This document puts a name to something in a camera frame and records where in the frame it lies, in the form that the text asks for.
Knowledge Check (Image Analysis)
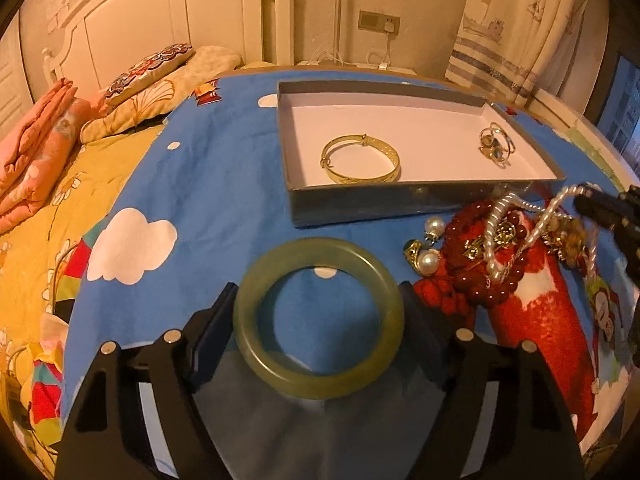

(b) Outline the white pearl necklace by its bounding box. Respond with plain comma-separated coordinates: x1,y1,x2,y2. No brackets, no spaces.
482,184,599,282

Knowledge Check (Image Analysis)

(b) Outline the dark red bead bracelet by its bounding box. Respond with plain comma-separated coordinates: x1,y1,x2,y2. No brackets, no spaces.
442,199,532,305

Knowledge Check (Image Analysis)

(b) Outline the pearl earring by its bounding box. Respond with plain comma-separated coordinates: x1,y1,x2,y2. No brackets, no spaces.
424,216,446,243
416,248,440,278

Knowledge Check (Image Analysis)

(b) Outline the green jade bangle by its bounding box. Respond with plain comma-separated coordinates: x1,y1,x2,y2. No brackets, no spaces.
233,237,405,400

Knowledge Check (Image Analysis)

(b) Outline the grey jewelry box tray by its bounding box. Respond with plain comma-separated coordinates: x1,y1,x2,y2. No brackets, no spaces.
258,80,565,228

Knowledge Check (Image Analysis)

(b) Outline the window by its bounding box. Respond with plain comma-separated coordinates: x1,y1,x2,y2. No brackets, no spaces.
597,55,640,169

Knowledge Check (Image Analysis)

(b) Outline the yellow cartoon bed sheet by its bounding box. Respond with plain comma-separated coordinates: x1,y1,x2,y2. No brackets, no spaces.
1,126,163,479

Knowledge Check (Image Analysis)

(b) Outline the white striped curtain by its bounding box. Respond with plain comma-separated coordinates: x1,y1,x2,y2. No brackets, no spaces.
445,0,588,106

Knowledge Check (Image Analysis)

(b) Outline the blue cartoon table cloth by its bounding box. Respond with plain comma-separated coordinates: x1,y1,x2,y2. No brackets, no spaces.
60,69,640,456

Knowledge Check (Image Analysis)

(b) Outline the folded pink blanket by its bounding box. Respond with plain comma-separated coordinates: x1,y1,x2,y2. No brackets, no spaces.
1,78,92,233

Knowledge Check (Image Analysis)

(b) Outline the white nightstand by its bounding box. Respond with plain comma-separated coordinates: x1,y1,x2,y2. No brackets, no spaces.
296,60,418,77

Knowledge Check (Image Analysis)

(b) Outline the yellow patterned pillow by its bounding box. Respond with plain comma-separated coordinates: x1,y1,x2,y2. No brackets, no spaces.
79,46,242,144

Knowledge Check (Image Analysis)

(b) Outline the embroidered floral pillow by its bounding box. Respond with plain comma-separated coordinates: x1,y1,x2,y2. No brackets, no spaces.
104,42,194,107

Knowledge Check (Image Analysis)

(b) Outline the white bed headboard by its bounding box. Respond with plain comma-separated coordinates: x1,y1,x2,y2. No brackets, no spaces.
42,0,294,94

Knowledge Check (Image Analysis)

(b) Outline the gold chain jewelry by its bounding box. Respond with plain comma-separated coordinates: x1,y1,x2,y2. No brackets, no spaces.
462,219,520,261

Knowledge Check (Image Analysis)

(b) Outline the silver gold ring bracelet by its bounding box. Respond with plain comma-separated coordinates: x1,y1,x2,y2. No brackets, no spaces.
477,121,516,168

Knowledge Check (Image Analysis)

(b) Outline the gold bangle bracelet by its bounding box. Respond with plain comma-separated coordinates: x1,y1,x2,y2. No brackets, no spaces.
319,132,403,186

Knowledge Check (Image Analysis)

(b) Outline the white charging cable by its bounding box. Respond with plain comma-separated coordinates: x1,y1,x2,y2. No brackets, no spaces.
364,29,394,72

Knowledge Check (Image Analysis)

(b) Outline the wall power socket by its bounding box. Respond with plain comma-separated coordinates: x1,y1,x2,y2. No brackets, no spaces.
358,10,400,36

